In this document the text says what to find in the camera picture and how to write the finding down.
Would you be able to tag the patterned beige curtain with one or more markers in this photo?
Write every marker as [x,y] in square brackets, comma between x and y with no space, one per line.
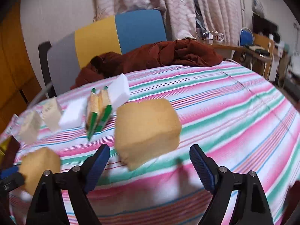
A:
[222,16]

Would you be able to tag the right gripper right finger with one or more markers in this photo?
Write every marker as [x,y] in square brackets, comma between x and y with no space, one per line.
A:
[251,206]

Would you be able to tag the wooden side table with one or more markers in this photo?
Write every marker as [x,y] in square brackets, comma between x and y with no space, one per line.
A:
[256,62]

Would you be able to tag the small yellow sponge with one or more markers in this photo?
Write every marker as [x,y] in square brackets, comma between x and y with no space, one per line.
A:
[35,163]

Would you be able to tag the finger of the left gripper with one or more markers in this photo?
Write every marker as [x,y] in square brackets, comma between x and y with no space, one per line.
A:
[11,179]

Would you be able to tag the gold tin box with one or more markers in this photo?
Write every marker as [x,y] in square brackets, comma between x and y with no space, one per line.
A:
[8,150]

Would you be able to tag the grey yellow blue chair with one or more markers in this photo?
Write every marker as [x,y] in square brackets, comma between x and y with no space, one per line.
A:
[62,61]

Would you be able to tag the beige cardboard box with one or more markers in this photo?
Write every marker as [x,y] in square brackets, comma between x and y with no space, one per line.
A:
[29,130]
[51,114]

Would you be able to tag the patterned mug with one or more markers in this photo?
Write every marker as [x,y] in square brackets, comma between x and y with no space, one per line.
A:
[218,36]

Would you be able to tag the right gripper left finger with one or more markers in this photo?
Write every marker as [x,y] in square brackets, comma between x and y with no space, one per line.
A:
[47,206]

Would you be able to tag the dark red cloth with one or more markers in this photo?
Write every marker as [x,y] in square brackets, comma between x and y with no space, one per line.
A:
[185,52]

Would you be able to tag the green cracker packet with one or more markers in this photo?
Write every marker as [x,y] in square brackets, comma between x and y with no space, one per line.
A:
[98,111]

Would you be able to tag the large yellow sponge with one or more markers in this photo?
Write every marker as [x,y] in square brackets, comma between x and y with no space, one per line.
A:
[145,130]

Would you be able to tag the striped tablecloth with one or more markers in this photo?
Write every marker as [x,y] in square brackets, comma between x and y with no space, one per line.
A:
[237,117]

